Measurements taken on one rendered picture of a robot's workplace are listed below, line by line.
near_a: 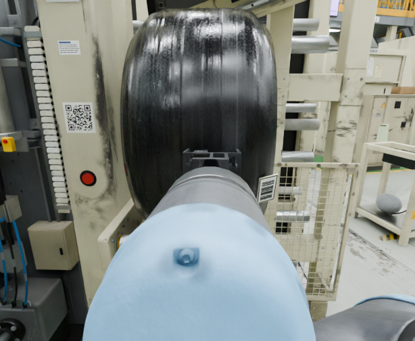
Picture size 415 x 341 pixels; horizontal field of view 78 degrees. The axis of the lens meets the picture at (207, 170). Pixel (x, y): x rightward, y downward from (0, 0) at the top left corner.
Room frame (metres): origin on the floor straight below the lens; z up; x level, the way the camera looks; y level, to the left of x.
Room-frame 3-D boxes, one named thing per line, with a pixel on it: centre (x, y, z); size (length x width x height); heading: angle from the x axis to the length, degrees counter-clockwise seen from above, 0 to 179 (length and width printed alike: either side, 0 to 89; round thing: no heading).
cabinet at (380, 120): (4.48, -2.91, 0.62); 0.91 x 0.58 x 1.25; 104
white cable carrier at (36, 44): (0.69, 0.40, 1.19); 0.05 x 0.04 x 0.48; 178
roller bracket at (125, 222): (0.74, 0.24, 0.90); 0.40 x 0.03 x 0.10; 178
